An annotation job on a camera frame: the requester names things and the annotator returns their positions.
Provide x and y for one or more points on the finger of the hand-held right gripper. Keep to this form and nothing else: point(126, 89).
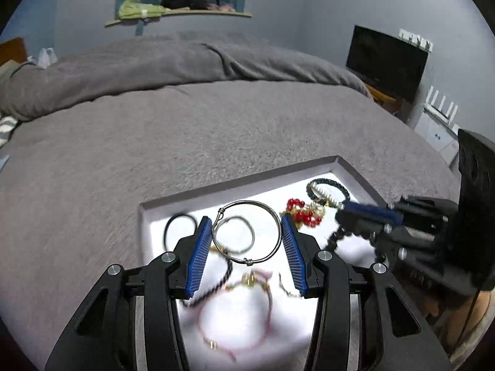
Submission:
point(369, 211)
point(357, 227)

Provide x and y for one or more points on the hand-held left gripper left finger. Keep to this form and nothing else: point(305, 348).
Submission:
point(199, 255)

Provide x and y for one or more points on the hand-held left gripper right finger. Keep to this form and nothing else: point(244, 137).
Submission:
point(296, 255)

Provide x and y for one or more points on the silver bangle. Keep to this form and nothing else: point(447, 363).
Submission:
point(247, 202)

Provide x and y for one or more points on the white shallow tray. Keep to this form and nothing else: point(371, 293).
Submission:
point(239, 317)

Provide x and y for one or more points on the person's right forearm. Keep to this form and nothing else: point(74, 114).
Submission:
point(481, 317)

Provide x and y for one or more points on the white router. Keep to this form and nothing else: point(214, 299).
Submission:
point(441, 106)

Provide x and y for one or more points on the wooden television stand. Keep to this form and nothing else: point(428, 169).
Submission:
point(383, 96)

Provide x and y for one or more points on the grey bedspread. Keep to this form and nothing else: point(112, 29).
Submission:
point(116, 154)

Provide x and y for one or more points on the black flat television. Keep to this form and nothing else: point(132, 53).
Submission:
point(386, 63)

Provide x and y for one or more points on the grey rolled duvet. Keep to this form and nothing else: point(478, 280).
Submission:
point(154, 65)

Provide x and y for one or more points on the blue pillow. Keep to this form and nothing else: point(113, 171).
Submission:
point(3, 162)

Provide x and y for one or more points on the striped pillow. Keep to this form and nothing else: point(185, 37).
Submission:
point(7, 129)

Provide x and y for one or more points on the wooden window sill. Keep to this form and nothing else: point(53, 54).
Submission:
point(181, 16)

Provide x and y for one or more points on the pink soft item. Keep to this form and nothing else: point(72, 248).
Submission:
point(220, 7)

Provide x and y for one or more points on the green cloth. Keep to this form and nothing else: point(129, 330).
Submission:
point(135, 9)

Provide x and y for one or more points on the black bag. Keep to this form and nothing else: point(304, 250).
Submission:
point(176, 2)

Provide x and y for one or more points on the olive green pillow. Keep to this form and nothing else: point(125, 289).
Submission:
point(7, 71)

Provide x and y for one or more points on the wooden headboard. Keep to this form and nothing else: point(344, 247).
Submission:
point(13, 50)

